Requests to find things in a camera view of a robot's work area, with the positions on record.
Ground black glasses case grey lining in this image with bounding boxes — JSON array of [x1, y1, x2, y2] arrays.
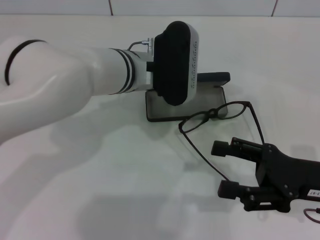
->
[[145, 71, 231, 123]]

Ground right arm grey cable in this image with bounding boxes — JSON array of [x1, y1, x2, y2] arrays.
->
[[303, 207, 320, 221]]

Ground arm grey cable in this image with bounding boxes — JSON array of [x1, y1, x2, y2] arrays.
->
[[128, 37, 155, 51], [303, 207, 320, 221]]

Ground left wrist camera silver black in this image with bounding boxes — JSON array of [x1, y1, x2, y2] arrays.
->
[[151, 20, 200, 107]]

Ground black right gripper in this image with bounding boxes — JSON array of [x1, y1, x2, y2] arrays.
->
[[211, 136, 320, 213]]

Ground black thin-framed glasses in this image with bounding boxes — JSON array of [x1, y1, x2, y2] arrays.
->
[[178, 100, 265, 181]]

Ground left arm grey cable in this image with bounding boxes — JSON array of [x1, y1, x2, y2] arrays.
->
[[128, 37, 155, 51]]

